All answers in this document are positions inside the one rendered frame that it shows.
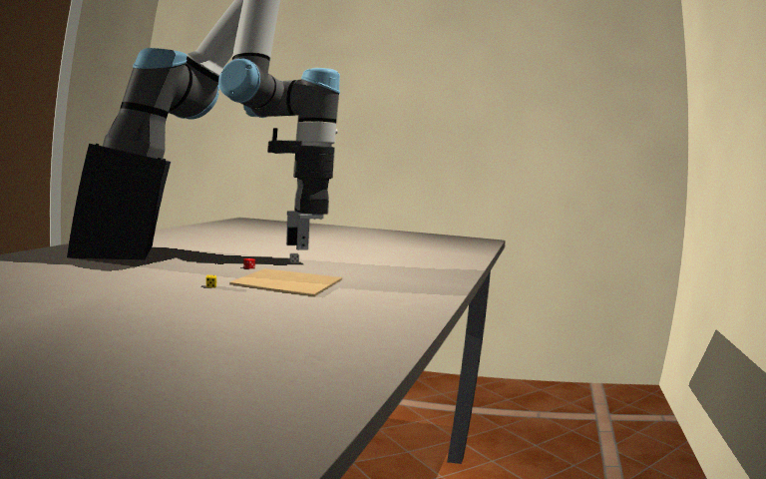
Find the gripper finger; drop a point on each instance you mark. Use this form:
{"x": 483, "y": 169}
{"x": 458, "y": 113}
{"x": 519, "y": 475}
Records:
{"x": 302, "y": 240}
{"x": 291, "y": 234}

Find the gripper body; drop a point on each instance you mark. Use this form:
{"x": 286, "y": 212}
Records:
{"x": 314, "y": 167}

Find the tan square mat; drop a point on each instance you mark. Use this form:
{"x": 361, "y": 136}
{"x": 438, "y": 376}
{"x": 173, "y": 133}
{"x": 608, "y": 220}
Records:
{"x": 287, "y": 281}

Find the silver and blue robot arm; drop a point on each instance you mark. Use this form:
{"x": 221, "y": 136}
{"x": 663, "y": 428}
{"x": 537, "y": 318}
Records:
{"x": 163, "y": 78}

